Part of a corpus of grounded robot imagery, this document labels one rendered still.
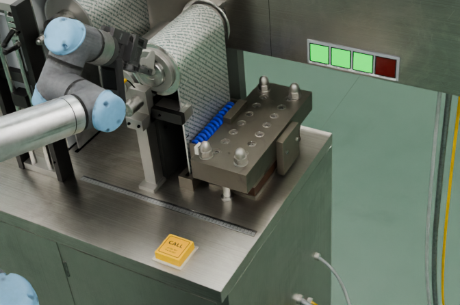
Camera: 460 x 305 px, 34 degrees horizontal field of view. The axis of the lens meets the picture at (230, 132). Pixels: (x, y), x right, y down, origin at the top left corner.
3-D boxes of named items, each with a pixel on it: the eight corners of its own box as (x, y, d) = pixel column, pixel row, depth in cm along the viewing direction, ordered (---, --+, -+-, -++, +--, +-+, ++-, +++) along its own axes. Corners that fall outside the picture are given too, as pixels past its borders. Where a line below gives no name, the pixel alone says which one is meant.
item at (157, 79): (132, 72, 185) (144, 55, 180) (137, 68, 187) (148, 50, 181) (155, 92, 185) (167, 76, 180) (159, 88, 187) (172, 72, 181)
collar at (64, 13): (46, 40, 189) (40, 18, 185) (61, 29, 193) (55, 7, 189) (66, 45, 186) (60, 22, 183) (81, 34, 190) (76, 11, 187)
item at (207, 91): (185, 148, 195) (177, 88, 184) (228, 101, 211) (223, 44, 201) (187, 148, 195) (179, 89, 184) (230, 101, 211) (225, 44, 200)
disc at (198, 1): (185, 44, 209) (178, -6, 200) (185, 42, 209) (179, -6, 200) (231, 52, 202) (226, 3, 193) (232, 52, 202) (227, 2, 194)
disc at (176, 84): (134, 89, 192) (124, 38, 183) (135, 88, 192) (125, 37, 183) (183, 100, 185) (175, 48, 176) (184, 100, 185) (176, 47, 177)
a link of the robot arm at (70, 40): (33, 48, 149) (49, 8, 149) (68, 59, 159) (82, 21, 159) (62, 61, 146) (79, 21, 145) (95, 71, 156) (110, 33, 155)
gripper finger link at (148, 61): (168, 55, 179) (146, 47, 171) (162, 79, 179) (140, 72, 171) (158, 52, 180) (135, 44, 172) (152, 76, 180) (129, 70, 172)
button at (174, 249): (155, 258, 181) (154, 252, 179) (170, 240, 186) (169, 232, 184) (180, 267, 178) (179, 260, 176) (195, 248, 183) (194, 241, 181)
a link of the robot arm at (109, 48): (100, 65, 156) (69, 58, 159) (112, 69, 160) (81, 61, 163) (109, 30, 156) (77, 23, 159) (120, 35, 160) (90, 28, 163)
